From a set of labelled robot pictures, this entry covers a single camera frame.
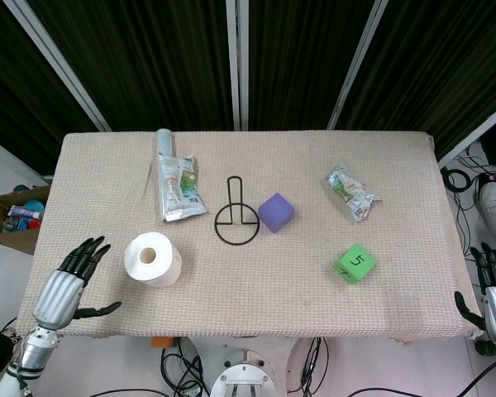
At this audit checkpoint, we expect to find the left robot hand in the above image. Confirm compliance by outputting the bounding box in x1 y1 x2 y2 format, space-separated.
31 235 123 332

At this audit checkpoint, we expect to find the white toilet paper roll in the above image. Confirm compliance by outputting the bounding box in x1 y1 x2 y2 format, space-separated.
122 231 183 289

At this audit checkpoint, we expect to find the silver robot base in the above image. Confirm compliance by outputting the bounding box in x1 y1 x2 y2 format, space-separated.
209 359 276 397

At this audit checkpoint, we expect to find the purple white tube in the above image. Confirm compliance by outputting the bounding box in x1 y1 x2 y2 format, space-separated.
7 205 45 220

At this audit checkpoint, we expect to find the white shoe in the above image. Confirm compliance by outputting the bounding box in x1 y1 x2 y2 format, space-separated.
479 179 496 239

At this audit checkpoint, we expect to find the green numbered foam cube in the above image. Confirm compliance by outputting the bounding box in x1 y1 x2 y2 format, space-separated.
333 243 377 285

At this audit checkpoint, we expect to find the squeezed silver tube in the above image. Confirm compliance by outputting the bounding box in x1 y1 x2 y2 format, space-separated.
155 127 209 225

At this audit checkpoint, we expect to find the crumpled plastic wrapper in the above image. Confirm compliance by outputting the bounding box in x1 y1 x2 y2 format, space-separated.
326 165 383 224

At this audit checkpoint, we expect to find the beige woven tablecloth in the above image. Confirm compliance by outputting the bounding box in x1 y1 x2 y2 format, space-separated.
15 130 483 342

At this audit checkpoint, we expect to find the purple foam cube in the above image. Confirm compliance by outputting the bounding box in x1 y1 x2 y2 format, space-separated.
257 192 296 234

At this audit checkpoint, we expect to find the black curtain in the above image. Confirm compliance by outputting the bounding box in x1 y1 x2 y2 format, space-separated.
0 0 496 175

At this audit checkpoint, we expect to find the black cable bundle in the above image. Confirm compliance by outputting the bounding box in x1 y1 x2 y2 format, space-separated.
441 142 496 260
298 337 331 395
160 337 211 397

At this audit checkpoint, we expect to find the white metal frame post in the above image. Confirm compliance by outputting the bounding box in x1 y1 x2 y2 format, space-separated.
3 0 111 132
327 0 402 130
437 97 496 169
225 0 250 132

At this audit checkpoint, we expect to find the black wire roll holder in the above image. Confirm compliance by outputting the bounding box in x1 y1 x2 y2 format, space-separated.
213 176 260 246

